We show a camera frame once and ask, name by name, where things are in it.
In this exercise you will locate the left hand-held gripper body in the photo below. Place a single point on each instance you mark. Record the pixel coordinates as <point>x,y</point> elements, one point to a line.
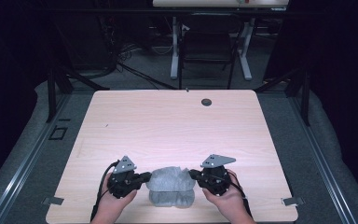
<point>124,180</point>

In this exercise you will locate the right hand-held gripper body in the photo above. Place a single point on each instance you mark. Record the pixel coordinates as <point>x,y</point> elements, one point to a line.
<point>215,177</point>

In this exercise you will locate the grey sock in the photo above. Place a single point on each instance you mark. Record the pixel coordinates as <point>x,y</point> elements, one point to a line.
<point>171,198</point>
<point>169,179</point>

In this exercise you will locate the person's left hand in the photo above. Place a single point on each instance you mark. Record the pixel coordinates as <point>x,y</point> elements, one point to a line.
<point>112,207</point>

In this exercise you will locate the person's right hand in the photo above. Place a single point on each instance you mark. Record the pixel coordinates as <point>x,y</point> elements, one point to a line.
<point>230,203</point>

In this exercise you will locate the black tape square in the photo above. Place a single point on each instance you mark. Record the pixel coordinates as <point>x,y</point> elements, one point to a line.
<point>50,133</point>

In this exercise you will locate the black metal stand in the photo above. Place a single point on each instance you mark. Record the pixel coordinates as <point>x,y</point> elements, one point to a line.
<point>52,93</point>
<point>304,93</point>

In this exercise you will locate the black chair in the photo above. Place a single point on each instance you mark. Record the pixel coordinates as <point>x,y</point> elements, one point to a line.
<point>209,46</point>

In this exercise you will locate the white-legged desk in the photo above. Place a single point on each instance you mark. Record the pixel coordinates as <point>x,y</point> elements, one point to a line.
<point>245,40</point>

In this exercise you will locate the grey table bracket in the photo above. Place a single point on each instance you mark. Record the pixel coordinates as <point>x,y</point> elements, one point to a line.
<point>53,201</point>
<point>292,201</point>

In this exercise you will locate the aluminium floor rail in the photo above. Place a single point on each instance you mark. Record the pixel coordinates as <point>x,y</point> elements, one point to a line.
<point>323,161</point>
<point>28,161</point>

